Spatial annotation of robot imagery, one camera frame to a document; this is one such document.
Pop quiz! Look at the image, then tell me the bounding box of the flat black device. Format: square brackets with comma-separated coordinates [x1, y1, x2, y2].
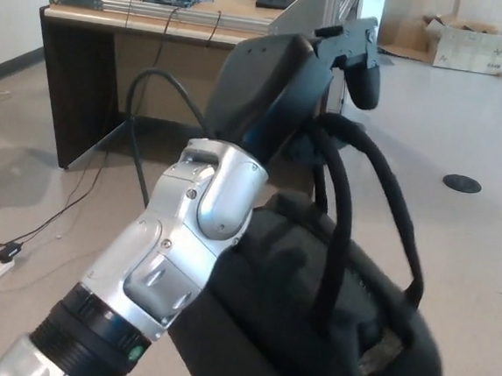
[253, 0, 298, 12]

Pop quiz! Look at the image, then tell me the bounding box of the open cardboard box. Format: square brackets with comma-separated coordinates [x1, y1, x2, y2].
[421, 12, 502, 77]

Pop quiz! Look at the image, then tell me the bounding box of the dark wood desk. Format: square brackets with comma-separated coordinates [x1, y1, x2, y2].
[26, 0, 365, 195]

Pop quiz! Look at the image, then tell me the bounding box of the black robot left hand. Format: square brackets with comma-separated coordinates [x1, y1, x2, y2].
[200, 3, 389, 174]

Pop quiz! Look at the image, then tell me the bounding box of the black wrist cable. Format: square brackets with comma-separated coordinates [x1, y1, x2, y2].
[119, 66, 227, 216]

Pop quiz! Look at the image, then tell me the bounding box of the black round floor cover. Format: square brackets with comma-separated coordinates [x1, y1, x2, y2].
[442, 173, 484, 194]

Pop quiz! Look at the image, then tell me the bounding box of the long black power cable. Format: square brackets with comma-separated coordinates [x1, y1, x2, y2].
[20, 0, 180, 260]

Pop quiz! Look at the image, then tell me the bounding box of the black lunch bag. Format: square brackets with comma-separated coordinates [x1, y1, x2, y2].
[162, 101, 476, 376]

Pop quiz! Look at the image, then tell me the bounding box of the black power adapter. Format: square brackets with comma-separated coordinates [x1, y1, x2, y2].
[0, 240, 25, 265]

